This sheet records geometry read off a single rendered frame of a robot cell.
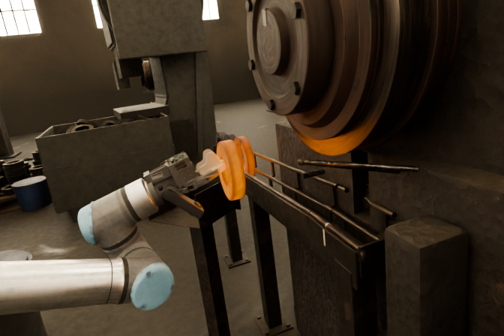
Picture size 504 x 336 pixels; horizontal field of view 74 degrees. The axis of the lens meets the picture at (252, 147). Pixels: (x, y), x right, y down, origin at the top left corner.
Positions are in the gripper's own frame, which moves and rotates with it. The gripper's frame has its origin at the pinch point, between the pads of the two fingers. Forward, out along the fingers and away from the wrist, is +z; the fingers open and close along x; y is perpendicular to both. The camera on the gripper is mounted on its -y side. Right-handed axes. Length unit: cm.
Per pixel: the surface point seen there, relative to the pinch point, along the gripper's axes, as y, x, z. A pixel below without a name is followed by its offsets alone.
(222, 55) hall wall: 2, 981, 265
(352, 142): 3.3, -31.5, 17.1
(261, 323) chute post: -83, 37, -11
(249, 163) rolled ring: -18.4, 43.2, 13.8
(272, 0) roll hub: 30.8, -20.4, 17.1
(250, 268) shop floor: -86, 79, -2
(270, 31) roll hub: 25.9, -22.0, 13.8
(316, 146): 0.3, -18.7, 16.2
